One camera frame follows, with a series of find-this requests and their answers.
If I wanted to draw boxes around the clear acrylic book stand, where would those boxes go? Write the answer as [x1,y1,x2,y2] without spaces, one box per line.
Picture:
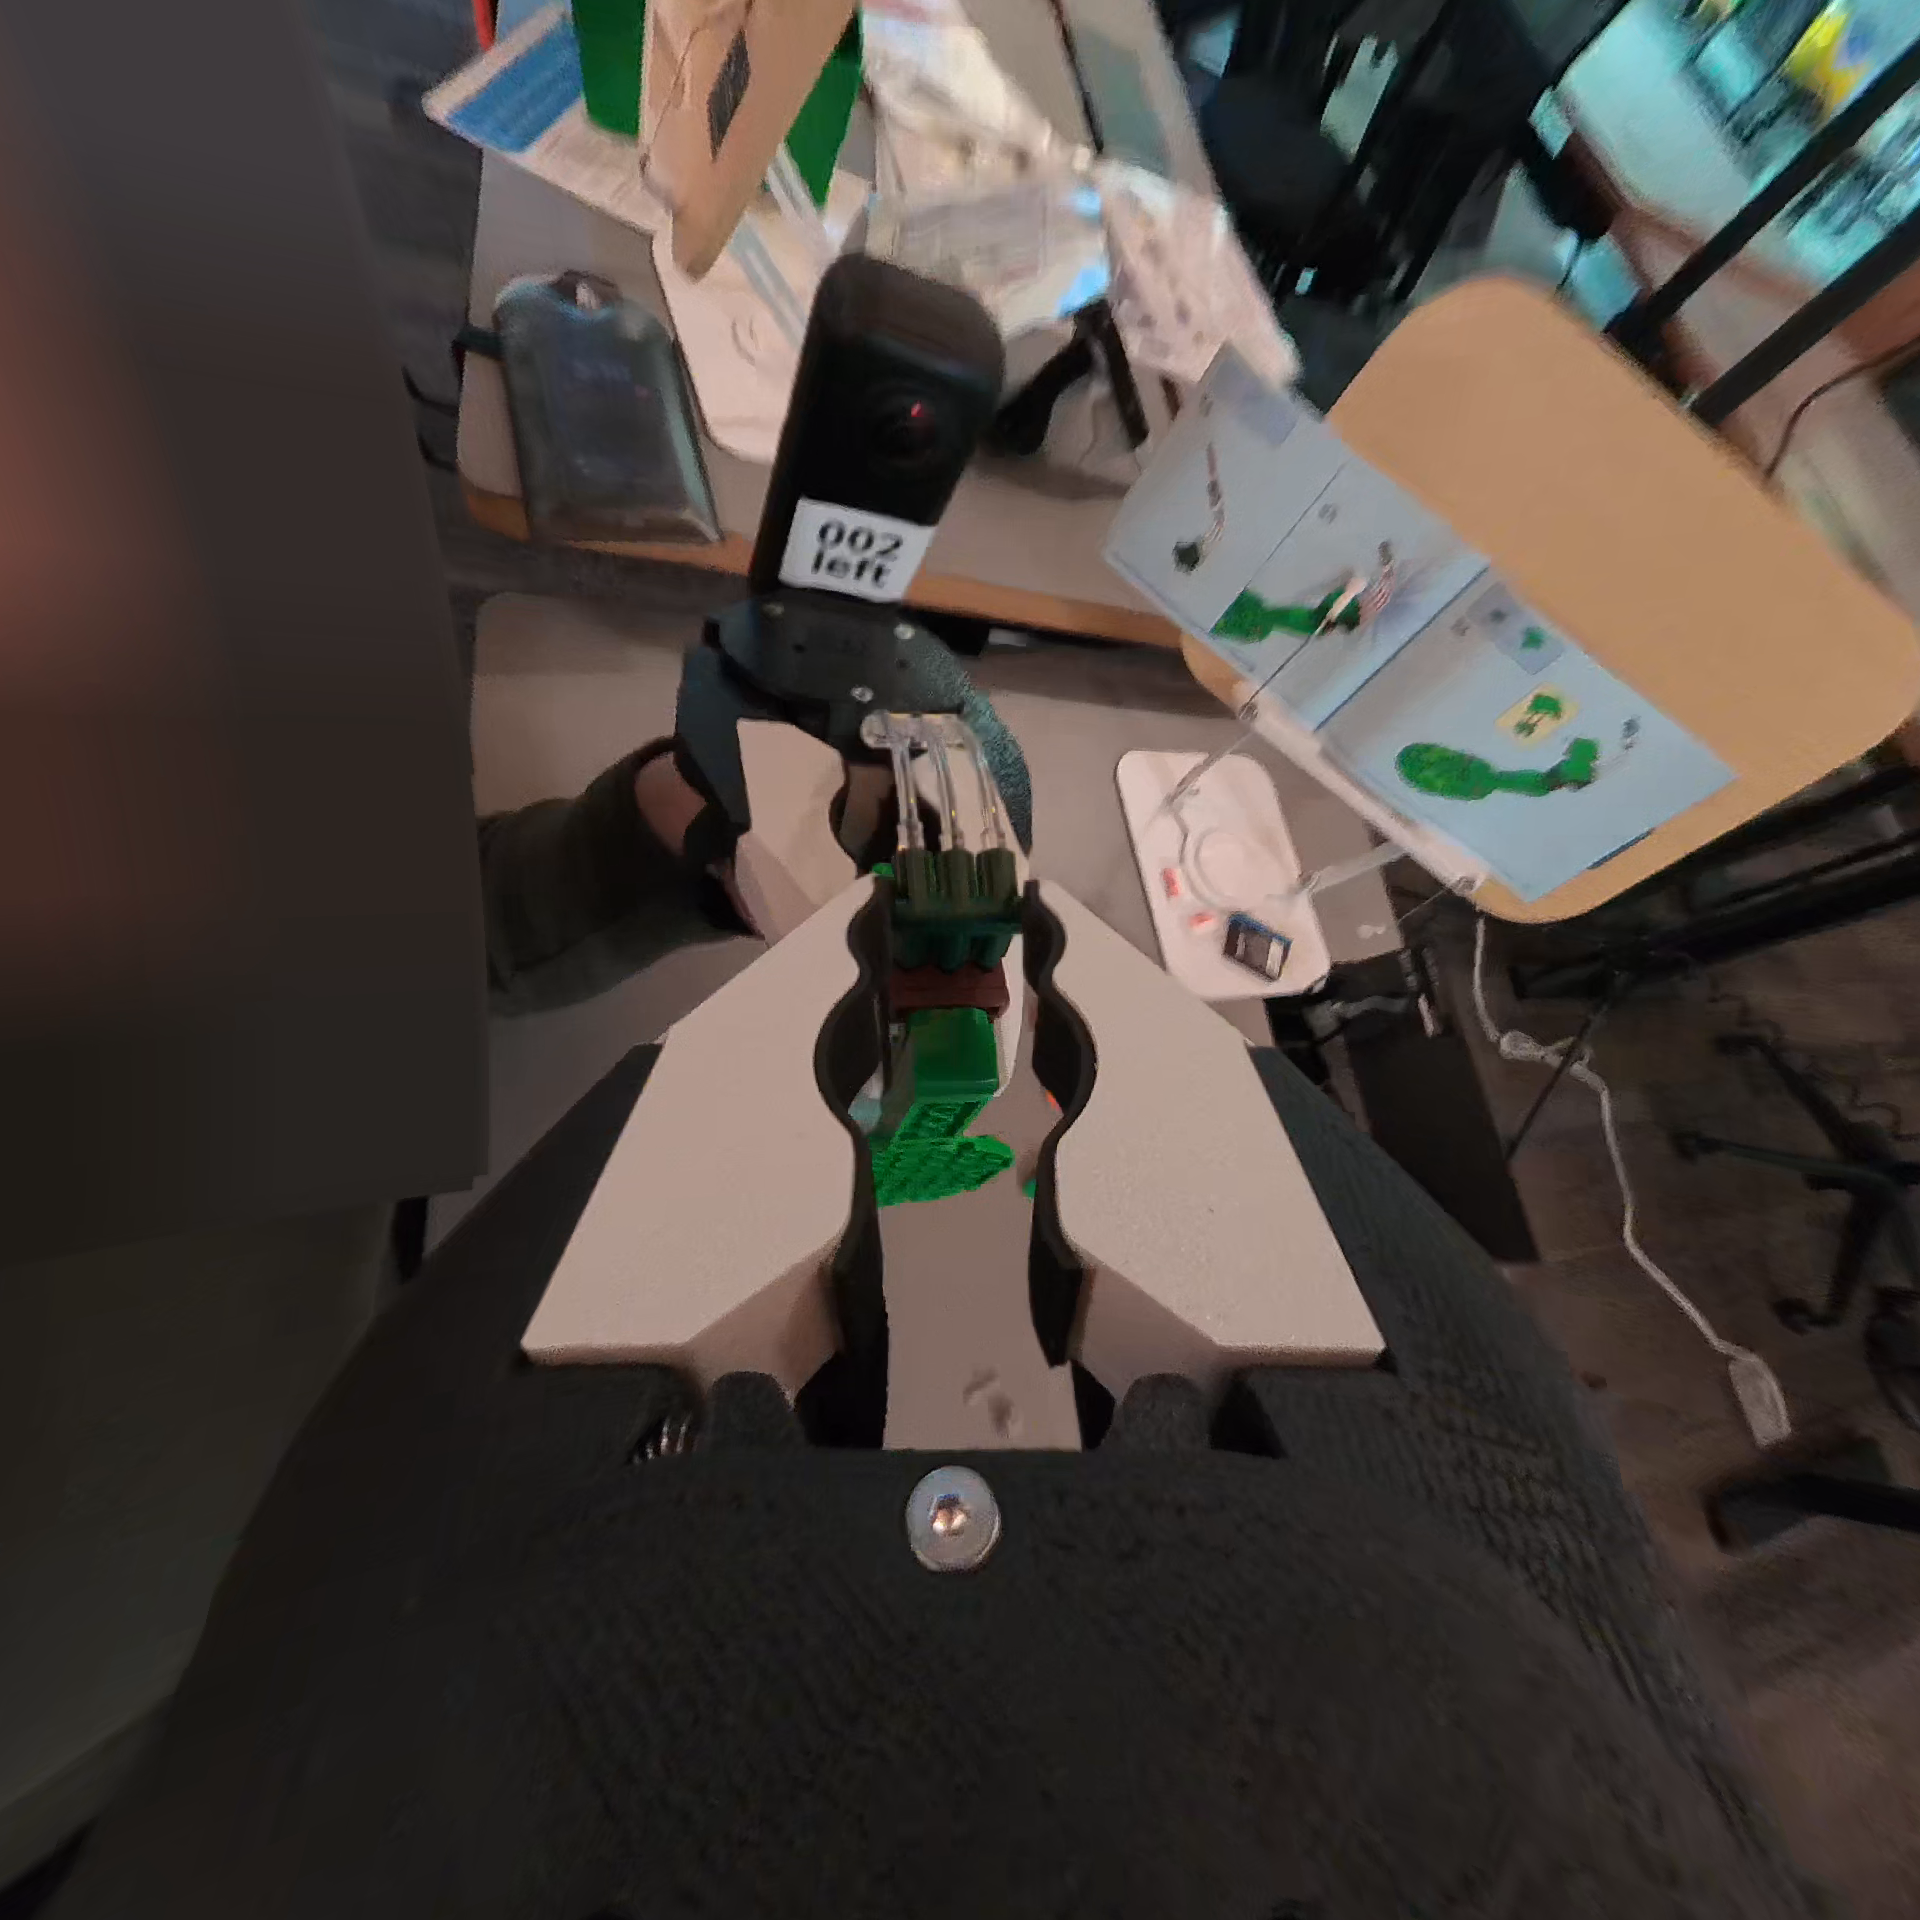
[1114,662,1490,1005]

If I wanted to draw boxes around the white cord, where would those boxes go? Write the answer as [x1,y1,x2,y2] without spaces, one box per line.
[1468,912,1797,1451]

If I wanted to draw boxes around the instruction booklet on stand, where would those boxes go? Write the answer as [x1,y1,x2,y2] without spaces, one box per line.
[1181,274,1920,928]

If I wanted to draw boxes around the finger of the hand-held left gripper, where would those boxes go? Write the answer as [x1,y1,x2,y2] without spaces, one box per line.
[731,720,883,945]

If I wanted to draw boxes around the dark green clear tube assembly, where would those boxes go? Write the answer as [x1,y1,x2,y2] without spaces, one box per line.
[862,710,1040,971]

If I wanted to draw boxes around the scattered printed papers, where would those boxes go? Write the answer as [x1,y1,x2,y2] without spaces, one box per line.
[867,0,1307,395]

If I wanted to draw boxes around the idle gripper device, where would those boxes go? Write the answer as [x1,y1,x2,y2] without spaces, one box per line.
[988,298,1153,456]

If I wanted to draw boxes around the grey desk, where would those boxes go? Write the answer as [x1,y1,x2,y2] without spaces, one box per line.
[469,591,1419,1450]

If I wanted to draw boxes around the open instruction booklet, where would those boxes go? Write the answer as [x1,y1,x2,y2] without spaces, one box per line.
[1104,344,1745,905]

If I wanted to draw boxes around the blue leaflet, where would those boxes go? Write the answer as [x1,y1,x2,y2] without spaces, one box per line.
[422,13,665,215]

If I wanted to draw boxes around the clear plastic pouch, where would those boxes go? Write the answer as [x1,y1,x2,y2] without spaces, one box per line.
[489,270,725,550]

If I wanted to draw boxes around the person's left hand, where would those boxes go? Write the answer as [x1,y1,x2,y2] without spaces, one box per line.
[627,739,769,936]

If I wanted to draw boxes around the green box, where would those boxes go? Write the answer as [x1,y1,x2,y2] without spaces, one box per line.
[569,0,867,209]

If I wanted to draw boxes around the person's left forearm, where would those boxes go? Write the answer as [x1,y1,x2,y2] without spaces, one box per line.
[478,743,722,1011]

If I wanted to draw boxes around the green toy brick build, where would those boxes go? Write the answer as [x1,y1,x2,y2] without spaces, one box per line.
[848,967,1024,1211]

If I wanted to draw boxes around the black office chair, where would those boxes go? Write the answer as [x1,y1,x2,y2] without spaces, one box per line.
[1197,0,1600,309]

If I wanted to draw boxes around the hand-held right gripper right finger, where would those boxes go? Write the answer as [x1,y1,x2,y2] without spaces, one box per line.
[1024,881,1390,1370]

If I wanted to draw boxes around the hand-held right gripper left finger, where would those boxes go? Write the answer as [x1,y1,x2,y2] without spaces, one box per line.
[517,873,906,1370]

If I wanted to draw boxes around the black chair base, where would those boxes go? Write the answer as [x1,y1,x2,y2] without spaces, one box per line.
[1672,1026,1920,1554]

